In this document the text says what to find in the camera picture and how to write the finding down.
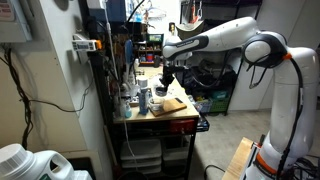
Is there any grey electrical panel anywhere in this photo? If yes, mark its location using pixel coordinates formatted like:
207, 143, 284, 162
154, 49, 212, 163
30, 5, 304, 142
0, 0, 33, 43

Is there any wooden board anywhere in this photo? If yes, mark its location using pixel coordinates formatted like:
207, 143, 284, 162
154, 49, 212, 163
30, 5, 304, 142
149, 97, 188, 118

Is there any black wall cable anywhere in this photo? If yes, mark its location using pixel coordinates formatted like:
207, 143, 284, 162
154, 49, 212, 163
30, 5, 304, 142
0, 46, 95, 151

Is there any grey duct tape roll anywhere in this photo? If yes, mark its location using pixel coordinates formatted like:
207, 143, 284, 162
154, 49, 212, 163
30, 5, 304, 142
154, 85, 169, 98

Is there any dark wooden shelf unit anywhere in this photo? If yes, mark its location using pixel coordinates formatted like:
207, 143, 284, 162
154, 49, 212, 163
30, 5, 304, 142
136, 32, 165, 67

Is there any blue and white spray can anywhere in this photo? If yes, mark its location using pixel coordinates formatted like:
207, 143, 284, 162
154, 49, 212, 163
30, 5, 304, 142
136, 77, 151, 116

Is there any clear plastic lunch box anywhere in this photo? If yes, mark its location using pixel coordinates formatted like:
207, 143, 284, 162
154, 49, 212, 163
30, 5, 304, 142
147, 96, 166, 113

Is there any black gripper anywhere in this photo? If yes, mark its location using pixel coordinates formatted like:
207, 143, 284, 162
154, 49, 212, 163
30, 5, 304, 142
159, 64, 177, 90

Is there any small blue bottle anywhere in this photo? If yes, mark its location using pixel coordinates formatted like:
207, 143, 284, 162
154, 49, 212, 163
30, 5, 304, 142
123, 99, 133, 120

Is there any white storage bin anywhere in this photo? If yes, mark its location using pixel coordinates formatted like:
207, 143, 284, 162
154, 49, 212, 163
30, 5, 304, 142
120, 138, 163, 170

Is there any black floor cable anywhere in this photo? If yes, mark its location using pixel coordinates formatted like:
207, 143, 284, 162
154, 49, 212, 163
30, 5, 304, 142
202, 164, 228, 180

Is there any white and orange handheld device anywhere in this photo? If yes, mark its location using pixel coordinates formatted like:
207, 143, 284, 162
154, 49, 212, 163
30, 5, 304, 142
71, 38, 103, 53

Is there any red box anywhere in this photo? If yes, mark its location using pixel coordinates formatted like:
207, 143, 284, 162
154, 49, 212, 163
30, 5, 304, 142
168, 118, 196, 135

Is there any white pillar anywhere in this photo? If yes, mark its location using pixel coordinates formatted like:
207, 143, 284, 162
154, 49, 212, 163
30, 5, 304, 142
31, 0, 114, 180

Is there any large white detergent jug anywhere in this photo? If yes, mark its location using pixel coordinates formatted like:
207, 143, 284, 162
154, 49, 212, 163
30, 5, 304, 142
0, 143, 93, 180

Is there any wooden top workbench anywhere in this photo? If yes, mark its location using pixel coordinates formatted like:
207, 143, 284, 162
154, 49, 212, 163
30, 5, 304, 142
110, 64, 201, 180

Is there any light wooden robot table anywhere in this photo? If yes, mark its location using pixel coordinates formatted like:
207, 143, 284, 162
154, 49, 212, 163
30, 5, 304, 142
222, 136, 255, 180

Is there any green plastic crate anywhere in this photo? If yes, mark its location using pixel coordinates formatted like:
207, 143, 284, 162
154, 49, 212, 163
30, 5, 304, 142
209, 96, 231, 114

